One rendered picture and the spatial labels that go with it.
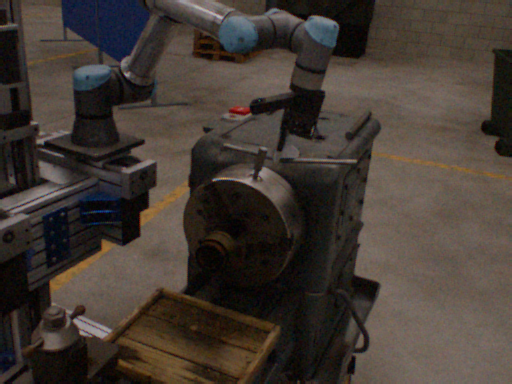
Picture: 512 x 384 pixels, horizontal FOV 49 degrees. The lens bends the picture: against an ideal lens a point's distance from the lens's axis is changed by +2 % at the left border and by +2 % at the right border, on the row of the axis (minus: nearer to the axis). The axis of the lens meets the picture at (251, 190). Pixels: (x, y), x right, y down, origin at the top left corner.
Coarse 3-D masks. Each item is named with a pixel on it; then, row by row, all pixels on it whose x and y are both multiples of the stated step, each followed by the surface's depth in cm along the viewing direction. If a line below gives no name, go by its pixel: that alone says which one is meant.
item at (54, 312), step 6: (54, 306) 98; (48, 312) 97; (54, 312) 97; (60, 312) 98; (48, 318) 97; (54, 318) 97; (60, 318) 98; (48, 324) 97; (54, 324) 97; (60, 324) 98
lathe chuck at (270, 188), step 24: (240, 168) 149; (192, 192) 149; (240, 192) 142; (264, 192) 140; (192, 216) 151; (240, 216) 145; (264, 216) 142; (288, 216) 142; (192, 240) 154; (240, 264) 150; (264, 264) 147
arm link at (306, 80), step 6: (294, 66) 129; (294, 72) 129; (300, 72) 127; (306, 72) 127; (294, 78) 129; (300, 78) 128; (306, 78) 127; (312, 78) 127; (318, 78) 128; (294, 84) 130; (300, 84) 128; (306, 84) 128; (312, 84) 128; (318, 84) 129; (306, 90) 129; (312, 90) 129
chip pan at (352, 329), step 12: (360, 300) 218; (372, 300) 219; (348, 312) 210; (360, 312) 211; (348, 324) 204; (348, 336) 198; (336, 348) 191; (348, 348) 192; (336, 360) 186; (324, 372) 180; (336, 372) 181
